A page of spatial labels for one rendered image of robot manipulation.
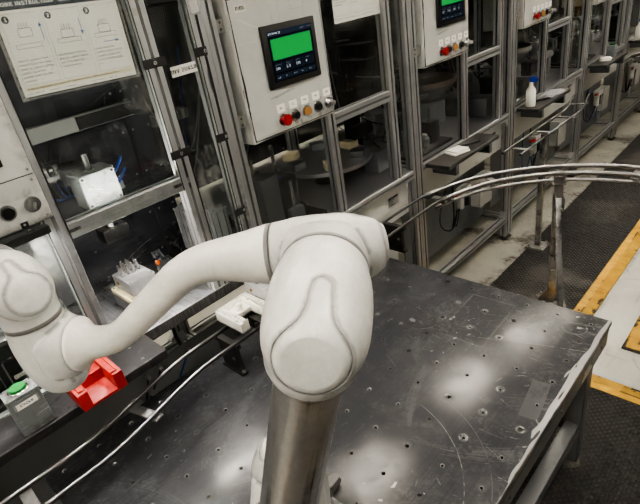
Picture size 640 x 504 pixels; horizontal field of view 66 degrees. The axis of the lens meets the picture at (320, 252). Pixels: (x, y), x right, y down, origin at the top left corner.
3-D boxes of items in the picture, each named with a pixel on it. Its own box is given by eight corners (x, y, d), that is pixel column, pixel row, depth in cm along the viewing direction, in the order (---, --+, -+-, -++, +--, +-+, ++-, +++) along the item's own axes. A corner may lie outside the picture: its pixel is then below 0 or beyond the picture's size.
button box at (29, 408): (25, 437, 125) (4, 403, 120) (15, 423, 130) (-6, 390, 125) (56, 417, 130) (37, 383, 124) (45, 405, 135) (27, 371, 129)
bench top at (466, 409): (295, 845, 77) (290, 837, 75) (46, 482, 146) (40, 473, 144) (611, 330, 166) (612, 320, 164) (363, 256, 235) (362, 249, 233)
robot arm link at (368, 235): (273, 202, 82) (257, 241, 70) (383, 189, 79) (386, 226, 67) (288, 270, 88) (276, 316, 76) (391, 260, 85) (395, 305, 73)
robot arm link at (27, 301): (-46, 262, 85) (-9, 323, 92) (-21, 287, 75) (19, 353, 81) (19, 235, 92) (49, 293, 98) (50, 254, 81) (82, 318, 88)
